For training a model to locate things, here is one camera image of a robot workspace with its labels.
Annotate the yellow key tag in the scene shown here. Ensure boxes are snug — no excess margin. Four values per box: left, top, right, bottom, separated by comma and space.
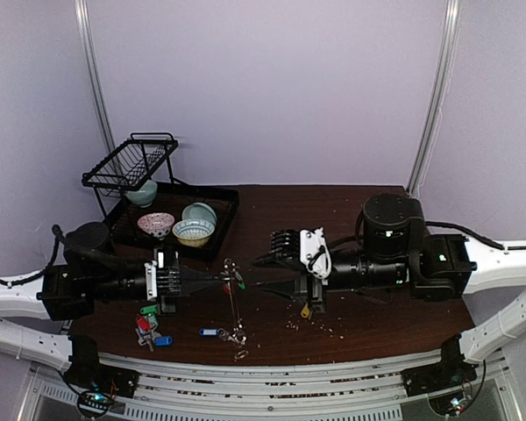
300, 303, 312, 319

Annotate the blue key tag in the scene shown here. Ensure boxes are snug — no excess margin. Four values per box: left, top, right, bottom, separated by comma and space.
154, 336, 174, 347
199, 328, 220, 338

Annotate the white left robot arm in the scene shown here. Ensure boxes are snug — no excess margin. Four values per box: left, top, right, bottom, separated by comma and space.
0, 222, 225, 389

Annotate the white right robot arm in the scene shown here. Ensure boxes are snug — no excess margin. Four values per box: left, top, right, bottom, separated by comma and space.
252, 194, 526, 388

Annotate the silver keys bunch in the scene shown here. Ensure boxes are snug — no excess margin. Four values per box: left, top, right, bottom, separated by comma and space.
135, 327, 161, 352

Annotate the yellow blue patterned bowl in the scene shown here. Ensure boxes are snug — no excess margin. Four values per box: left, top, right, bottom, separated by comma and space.
172, 218, 216, 248

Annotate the red patterned bowl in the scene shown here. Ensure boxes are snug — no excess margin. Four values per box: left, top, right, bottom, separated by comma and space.
137, 212, 175, 239

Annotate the silver key on blue tag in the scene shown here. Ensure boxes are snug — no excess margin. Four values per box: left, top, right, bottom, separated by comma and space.
218, 329, 234, 342

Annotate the light blue bowl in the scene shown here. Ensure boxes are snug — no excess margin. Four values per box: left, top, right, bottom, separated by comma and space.
181, 202, 218, 226

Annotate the celadon green bowl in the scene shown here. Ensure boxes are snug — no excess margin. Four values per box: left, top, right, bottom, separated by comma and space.
125, 180, 158, 208

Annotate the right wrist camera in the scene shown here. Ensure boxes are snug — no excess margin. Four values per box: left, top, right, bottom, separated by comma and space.
270, 227, 332, 280

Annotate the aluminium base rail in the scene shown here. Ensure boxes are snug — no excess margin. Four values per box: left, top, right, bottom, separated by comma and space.
14, 351, 526, 420

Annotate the black wire dish rack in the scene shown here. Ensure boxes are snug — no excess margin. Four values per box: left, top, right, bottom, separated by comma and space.
82, 132, 239, 262

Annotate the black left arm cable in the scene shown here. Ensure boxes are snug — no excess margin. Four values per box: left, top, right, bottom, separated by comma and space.
0, 224, 71, 286

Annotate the left aluminium wall post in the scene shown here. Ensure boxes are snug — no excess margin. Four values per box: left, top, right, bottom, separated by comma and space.
74, 0, 116, 153

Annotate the aluminium wall post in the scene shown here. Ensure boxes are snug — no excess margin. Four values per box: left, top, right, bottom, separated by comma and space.
74, 0, 116, 153
407, 0, 461, 198

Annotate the right aluminium wall post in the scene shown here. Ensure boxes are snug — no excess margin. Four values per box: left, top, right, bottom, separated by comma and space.
407, 0, 461, 198

